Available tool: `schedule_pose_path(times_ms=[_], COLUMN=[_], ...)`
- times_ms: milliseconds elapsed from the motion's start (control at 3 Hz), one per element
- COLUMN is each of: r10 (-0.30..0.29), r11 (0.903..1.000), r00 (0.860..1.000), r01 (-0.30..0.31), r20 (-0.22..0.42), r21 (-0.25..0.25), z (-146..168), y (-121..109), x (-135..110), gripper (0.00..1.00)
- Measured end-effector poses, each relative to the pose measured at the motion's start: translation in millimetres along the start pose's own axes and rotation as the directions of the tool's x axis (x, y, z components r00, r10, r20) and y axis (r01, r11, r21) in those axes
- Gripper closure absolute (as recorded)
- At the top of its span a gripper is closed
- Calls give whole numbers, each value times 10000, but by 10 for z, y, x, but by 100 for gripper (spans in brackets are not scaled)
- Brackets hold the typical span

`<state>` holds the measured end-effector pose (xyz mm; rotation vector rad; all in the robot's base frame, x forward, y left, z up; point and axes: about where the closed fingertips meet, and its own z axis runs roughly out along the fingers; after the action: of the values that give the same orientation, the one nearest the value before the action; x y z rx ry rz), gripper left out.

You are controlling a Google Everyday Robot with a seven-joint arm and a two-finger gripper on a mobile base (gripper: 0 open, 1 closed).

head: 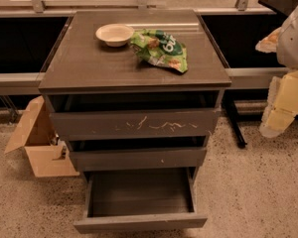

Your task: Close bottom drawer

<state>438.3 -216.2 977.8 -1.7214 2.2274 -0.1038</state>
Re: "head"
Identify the grey middle drawer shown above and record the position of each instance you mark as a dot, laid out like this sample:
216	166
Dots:
136	154

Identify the white bowl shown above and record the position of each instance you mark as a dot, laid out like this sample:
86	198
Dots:
114	35

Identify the grey bottom drawer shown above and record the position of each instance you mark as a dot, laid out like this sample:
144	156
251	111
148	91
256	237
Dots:
140	200

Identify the dark grey drawer cabinet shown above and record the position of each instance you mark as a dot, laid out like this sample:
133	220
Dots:
84	64

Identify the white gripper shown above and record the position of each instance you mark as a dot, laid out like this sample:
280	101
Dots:
294	45

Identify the black table with legs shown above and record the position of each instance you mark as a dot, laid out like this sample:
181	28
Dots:
244	79

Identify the open cardboard box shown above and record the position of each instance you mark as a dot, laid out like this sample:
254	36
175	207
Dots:
35	133

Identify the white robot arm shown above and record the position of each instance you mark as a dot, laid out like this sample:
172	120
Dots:
287	46

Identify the scratched grey top drawer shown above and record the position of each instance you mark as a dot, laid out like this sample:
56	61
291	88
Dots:
130	116

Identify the green chip bag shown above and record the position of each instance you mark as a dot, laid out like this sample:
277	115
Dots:
160	49

